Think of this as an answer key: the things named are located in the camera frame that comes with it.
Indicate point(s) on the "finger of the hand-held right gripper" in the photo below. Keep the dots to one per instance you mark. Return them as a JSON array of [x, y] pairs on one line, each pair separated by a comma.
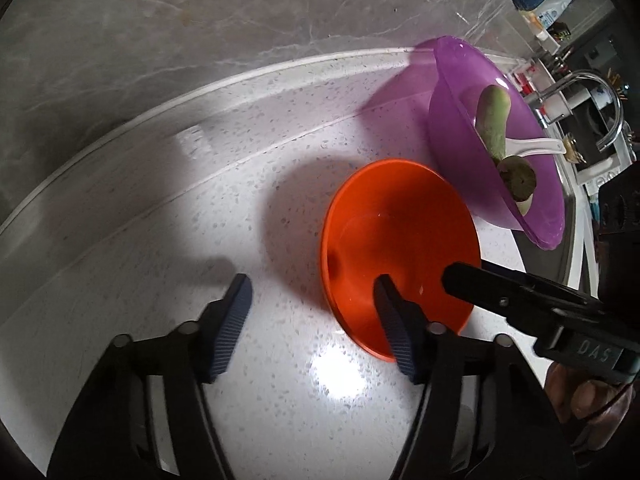
[[500, 292]]

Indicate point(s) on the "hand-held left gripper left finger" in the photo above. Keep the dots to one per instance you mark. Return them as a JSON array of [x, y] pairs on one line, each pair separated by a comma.
[[232, 330]]

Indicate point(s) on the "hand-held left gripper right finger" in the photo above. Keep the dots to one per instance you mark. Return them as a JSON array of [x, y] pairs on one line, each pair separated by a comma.
[[395, 330]]

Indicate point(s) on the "orange plastic bowl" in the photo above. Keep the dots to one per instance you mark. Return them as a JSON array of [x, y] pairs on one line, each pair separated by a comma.
[[400, 225]]

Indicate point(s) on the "person's right hand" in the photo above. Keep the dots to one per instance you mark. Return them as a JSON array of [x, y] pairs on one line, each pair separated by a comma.
[[595, 405]]

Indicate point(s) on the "round green vegetable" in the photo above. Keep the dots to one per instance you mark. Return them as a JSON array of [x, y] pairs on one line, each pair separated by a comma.
[[517, 177]]

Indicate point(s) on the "white plastic spoon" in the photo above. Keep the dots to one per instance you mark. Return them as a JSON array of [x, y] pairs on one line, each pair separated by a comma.
[[535, 146]]

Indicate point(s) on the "chrome faucet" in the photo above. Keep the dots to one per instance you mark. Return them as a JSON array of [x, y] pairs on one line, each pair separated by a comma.
[[612, 105]]

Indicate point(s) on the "long green vegetable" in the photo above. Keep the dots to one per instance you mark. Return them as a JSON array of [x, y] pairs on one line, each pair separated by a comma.
[[492, 115]]

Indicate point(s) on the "purple plastic bowl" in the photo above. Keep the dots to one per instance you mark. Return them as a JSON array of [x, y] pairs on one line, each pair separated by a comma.
[[460, 90]]

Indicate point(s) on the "white bottle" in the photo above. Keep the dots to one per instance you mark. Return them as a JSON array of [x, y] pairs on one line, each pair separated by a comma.
[[555, 5]]

